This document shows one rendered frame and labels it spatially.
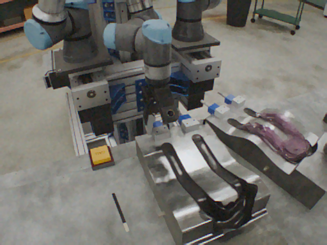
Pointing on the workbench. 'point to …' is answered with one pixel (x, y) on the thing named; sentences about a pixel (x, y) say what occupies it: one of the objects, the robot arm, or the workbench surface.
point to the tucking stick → (120, 212)
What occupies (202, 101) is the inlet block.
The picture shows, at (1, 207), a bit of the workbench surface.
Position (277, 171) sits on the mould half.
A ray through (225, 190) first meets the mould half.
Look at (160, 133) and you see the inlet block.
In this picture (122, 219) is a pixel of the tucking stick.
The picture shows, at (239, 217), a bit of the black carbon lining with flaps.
